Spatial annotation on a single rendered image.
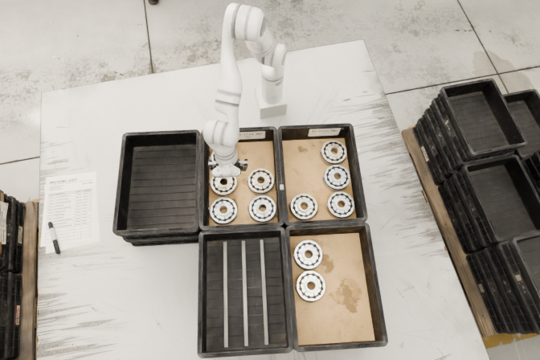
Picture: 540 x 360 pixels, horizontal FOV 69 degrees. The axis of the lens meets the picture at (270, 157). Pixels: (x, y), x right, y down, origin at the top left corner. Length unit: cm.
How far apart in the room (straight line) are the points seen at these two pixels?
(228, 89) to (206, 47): 190
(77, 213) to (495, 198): 199
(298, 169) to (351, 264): 42
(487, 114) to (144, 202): 179
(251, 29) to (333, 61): 99
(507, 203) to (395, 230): 80
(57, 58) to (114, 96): 129
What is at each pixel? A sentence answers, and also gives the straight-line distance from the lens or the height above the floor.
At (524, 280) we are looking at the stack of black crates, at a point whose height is 53.
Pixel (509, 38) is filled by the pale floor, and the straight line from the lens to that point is 355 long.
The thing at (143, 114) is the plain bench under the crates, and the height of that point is 70.
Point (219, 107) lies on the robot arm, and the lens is 111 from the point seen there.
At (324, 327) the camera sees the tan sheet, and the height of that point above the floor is 83.
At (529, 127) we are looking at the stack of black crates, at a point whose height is 27.
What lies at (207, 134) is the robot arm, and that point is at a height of 129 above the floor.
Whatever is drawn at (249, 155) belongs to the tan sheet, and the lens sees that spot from 160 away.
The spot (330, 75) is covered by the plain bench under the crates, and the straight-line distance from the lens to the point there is 198.
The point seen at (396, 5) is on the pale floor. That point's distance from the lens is 341.
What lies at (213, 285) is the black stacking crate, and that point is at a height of 83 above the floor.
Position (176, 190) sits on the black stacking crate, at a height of 83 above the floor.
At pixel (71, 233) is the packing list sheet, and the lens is 180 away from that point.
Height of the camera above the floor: 229
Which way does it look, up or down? 66 degrees down
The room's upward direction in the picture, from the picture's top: 3 degrees clockwise
